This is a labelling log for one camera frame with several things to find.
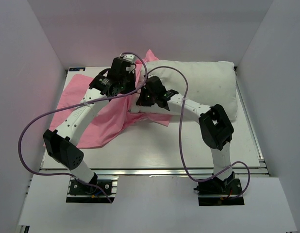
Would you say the pink fabric pillowcase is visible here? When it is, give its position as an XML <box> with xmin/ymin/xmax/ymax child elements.
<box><xmin>43</xmin><ymin>49</ymin><xmax>172</xmax><ymax>149</ymax></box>

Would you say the white pillow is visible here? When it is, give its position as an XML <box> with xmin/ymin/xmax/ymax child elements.
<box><xmin>129</xmin><ymin>59</ymin><xmax>239</xmax><ymax>119</ymax></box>

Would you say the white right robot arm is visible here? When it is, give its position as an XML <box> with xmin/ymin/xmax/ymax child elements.
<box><xmin>136</xmin><ymin>76</ymin><xmax>234</xmax><ymax>194</ymax></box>

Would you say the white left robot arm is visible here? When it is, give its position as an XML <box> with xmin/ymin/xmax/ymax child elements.
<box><xmin>43</xmin><ymin>54</ymin><xmax>137</xmax><ymax>194</ymax></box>

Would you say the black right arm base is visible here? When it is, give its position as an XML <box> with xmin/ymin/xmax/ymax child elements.
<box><xmin>193</xmin><ymin>178</ymin><xmax>245</xmax><ymax>206</ymax></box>

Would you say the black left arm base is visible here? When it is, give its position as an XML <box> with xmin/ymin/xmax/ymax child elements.
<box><xmin>66</xmin><ymin>176</ymin><xmax>118</xmax><ymax>204</ymax></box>

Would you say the blue left corner label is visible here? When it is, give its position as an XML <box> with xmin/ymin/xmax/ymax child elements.
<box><xmin>68</xmin><ymin>67</ymin><xmax>85</xmax><ymax>72</ymax></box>

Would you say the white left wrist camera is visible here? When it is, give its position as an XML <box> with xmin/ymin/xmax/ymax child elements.
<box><xmin>120</xmin><ymin>53</ymin><xmax>139</xmax><ymax>64</ymax></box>

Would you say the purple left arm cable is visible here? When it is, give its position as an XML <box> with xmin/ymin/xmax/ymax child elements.
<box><xmin>17</xmin><ymin>51</ymin><xmax>149</xmax><ymax>203</ymax></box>

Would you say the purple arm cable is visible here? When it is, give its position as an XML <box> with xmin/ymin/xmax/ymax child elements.
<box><xmin>17</xmin><ymin>51</ymin><xmax>149</xmax><ymax>203</ymax></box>
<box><xmin>139</xmin><ymin>66</ymin><xmax>251</xmax><ymax>200</ymax></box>

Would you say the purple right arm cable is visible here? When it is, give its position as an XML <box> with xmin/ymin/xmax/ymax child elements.
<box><xmin>139</xmin><ymin>66</ymin><xmax>251</xmax><ymax>200</ymax></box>

